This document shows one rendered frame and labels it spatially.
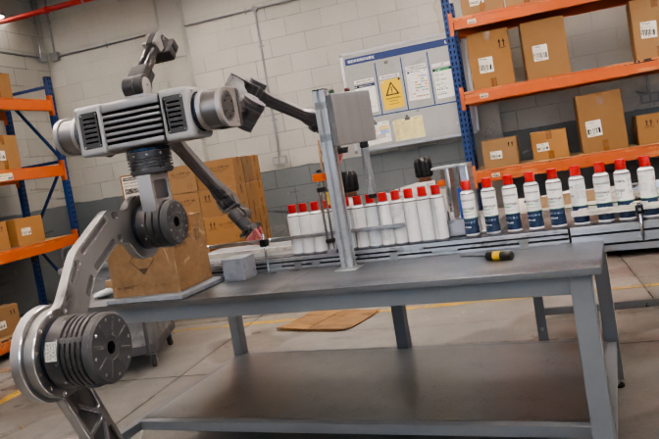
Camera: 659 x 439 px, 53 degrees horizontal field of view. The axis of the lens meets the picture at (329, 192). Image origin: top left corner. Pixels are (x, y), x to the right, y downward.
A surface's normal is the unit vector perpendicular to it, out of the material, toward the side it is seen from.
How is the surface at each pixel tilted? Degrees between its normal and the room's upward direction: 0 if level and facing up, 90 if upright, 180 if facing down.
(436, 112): 90
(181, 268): 90
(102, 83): 90
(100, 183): 90
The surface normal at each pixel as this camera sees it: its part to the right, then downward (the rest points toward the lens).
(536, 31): -0.24, 0.08
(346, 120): 0.51, -0.04
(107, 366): 0.95, -0.15
